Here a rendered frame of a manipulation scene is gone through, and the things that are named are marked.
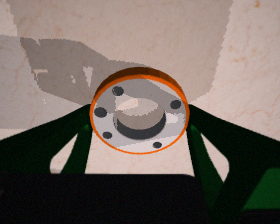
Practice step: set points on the grey round plate with orange rim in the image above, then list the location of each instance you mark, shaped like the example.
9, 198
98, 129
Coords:
139, 82

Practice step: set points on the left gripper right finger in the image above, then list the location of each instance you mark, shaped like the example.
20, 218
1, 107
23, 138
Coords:
253, 180

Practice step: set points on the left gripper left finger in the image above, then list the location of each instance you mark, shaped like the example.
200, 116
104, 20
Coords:
31, 151

